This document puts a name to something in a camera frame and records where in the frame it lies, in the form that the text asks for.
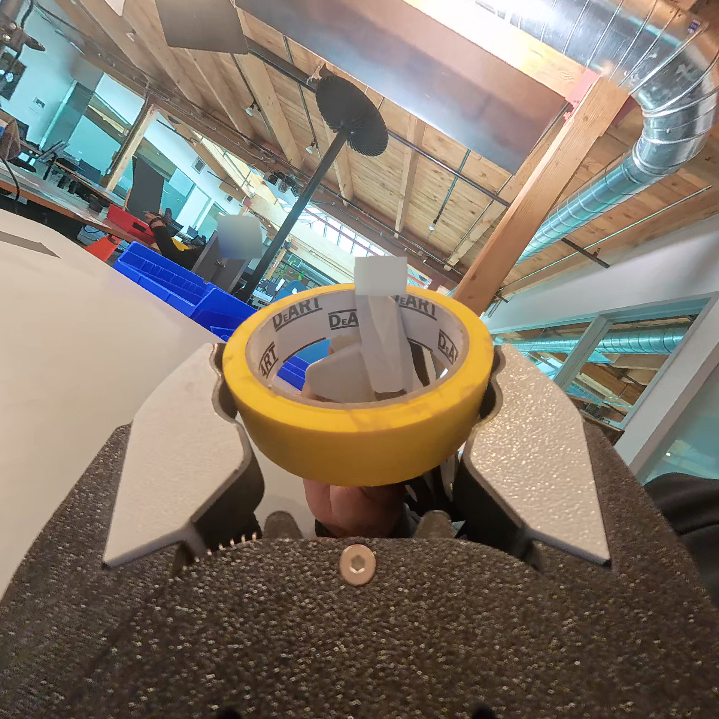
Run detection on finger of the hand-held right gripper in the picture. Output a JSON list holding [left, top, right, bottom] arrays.
[[354, 257, 417, 395], [303, 343, 375, 403]]

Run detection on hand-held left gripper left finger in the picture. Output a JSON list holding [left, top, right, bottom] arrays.
[[103, 343, 266, 568]]

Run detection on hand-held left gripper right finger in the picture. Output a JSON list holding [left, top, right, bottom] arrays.
[[459, 344, 612, 566]]

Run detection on yellow masking tape roll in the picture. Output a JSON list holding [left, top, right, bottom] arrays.
[[222, 283, 495, 486]]

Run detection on person's right forearm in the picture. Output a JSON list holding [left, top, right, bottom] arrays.
[[643, 472, 719, 569]]

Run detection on person's right hand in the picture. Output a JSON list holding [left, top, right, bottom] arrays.
[[303, 476, 412, 540]]

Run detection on blue storage bin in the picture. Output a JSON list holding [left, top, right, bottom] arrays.
[[191, 285, 260, 342], [115, 242, 215, 307]]

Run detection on glass partition window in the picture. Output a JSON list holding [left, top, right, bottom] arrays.
[[488, 295, 719, 485]]

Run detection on dark grey cabinet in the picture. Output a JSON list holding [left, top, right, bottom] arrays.
[[194, 230, 252, 294]]

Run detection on black stand with round disc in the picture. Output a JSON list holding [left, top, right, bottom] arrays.
[[239, 76, 389, 304]]

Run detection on red storage bin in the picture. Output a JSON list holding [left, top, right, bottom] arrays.
[[106, 203, 156, 234]]

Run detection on black monitor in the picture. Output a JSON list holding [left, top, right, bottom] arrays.
[[128, 156, 170, 218]]

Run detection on long wooden desk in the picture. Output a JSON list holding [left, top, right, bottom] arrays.
[[0, 167, 141, 243]]

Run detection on grey softbox panel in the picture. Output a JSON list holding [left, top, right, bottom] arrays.
[[154, 0, 249, 55]]

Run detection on wooden support post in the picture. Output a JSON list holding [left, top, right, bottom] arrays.
[[452, 76, 632, 316]]

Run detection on silver spiral ventilation duct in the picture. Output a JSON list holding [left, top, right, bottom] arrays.
[[514, 0, 719, 265]]

